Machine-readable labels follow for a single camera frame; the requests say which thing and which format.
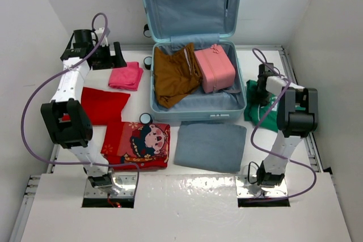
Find pink folded towel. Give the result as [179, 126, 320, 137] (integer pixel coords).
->
[108, 62, 143, 91]

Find grey folded towel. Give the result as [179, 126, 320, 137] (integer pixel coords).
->
[174, 121, 247, 173]

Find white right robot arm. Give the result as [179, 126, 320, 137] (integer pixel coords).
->
[256, 63, 318, 187]

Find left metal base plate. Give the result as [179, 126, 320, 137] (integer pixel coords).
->
[84, 174, 137, 199]

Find front left suitcase wheel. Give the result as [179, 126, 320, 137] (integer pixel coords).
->
[139, 113, 153, 125]

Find red cartoon print cloth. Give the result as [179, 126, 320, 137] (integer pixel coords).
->
[101, 121, 170, 170]

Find light blue suitcase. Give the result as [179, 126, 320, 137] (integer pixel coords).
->
[143, 0, 246, 122]

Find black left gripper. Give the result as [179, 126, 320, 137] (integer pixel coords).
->
[88, 41, 126, 70]

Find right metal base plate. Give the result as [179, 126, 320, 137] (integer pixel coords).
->
[235, 175, 288, 199]

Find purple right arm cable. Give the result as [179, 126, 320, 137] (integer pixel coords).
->
[249, 48, 318, 203]

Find pink cosmetic case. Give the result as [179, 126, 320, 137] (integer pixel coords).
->
[195, 44, 236, 94]

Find rear left suitcase wheel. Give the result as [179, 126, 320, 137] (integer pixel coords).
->
[143, 56, 153, 70]

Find lid suitcase wheel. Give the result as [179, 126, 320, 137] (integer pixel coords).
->
[143, 24, 151, 38]

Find green lettered jersey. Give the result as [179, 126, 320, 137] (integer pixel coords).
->
[244, 80, 278, 133]

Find plain red cloth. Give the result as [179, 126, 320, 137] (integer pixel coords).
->
[62, 86, 131, 126]

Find metal base plate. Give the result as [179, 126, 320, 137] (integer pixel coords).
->
[235, 175, 288, 199]
[84, 174, 137, 199]

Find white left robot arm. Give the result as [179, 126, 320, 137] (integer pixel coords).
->
[40, 27, 122, 196]

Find brown trousers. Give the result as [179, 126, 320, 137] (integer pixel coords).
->
[154, 43, 202, 108]

